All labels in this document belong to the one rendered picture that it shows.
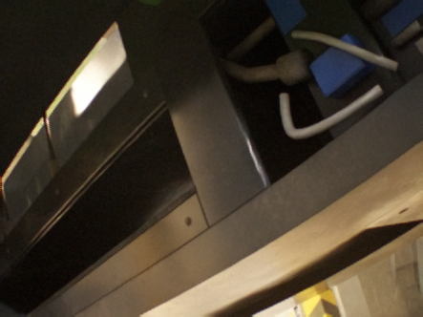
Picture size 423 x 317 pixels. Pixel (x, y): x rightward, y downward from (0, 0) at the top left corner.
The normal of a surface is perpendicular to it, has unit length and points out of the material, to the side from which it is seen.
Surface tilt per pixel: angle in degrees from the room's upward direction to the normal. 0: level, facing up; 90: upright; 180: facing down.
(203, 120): 90
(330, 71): 90
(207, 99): 90
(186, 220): 90
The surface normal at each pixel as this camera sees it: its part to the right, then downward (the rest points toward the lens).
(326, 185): -0.72, -0.06
